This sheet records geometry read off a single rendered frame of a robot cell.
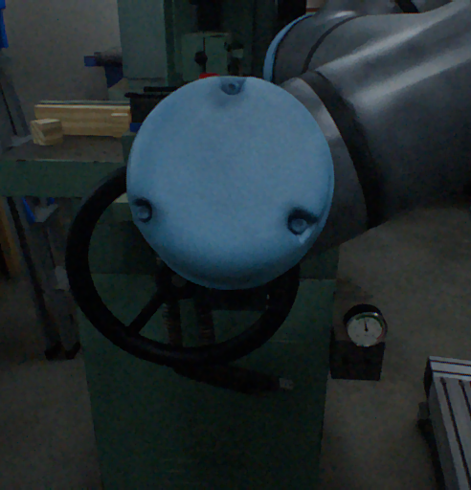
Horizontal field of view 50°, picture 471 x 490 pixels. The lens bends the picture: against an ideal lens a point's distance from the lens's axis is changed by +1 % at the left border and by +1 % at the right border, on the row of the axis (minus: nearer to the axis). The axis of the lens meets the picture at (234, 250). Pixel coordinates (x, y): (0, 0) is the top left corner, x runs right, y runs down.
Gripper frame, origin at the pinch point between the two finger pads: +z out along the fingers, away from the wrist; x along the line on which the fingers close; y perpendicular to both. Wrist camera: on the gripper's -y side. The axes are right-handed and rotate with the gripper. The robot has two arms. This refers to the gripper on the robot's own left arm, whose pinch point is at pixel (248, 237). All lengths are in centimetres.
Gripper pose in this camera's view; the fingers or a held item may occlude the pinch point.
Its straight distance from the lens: 52.1
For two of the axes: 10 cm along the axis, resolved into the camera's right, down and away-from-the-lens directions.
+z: 0.5, 1.0, 9.9
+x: 10.0, 0.3, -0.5
